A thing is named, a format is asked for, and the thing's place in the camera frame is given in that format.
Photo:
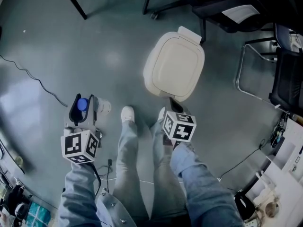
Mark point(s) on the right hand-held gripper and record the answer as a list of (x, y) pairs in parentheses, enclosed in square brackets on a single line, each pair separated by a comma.
[(180, 126)]

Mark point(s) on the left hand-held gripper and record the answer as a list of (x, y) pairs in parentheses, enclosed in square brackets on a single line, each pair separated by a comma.
[(79, 145)]

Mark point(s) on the clear plastic bottle trash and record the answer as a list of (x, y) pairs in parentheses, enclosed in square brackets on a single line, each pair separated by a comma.
[(103, 106)]

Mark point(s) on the white lidded trash bin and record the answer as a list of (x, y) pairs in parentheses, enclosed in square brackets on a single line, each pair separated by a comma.
[(174, 63)]

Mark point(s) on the person's right forearm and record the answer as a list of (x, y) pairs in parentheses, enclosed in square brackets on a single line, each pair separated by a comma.
[(201, 181)]

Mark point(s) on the person's left forearm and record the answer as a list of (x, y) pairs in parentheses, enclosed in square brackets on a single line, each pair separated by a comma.
[(77, 193)]

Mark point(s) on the person's white right shoe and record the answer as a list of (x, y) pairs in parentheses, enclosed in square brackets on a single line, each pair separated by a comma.
[(162, 113)]

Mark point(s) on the person's white shoe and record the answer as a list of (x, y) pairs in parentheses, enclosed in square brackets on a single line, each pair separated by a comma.
[(127, 113), (162, 113)]

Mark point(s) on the person's white left shoe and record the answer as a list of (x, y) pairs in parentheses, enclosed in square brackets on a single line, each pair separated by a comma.
[(127, 113)]

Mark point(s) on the person's right leg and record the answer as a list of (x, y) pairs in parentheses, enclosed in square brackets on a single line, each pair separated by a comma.
[(163, 164)]

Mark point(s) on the person's leg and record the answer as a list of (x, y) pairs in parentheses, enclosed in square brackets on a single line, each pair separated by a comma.
[(127, 159), (163, 164)]

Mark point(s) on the person's left leg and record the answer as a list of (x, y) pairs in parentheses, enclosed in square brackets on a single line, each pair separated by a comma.
[(127, 159)]

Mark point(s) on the person's grey jacket front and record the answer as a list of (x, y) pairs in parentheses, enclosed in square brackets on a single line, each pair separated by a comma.
[(113, 209)]

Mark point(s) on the black chair with casters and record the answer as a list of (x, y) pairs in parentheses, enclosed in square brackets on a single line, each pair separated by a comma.
[(213, 6)]

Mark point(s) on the black table leg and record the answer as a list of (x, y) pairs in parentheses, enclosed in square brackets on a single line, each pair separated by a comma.
[(75, 2)]

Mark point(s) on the white paper sheet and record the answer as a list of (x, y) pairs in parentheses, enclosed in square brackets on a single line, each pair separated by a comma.
[(240, 13)]

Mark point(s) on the teal patterned cloth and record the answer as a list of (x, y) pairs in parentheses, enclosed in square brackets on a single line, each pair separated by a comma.
[(38, 215)]

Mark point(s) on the white desk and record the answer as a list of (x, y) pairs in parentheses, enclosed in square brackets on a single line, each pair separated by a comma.
[(281, 174)]

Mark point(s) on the blue chair back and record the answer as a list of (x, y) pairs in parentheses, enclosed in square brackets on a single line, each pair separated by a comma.
[(287, 38)]

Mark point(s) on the black mesh chrome-frame chair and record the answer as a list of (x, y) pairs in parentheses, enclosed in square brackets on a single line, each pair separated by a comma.
[(287, 77)]

